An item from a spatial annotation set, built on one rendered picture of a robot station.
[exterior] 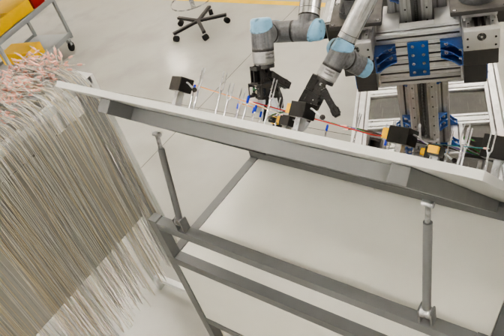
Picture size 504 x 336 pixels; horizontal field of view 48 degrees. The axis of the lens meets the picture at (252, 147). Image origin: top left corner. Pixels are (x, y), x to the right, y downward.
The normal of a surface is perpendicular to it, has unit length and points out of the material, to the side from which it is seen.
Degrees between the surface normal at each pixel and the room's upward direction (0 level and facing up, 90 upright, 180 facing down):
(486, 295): 0
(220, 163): 0
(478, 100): 0
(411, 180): 90
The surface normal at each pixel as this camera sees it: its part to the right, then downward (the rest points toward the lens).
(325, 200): -0.25, -0.75
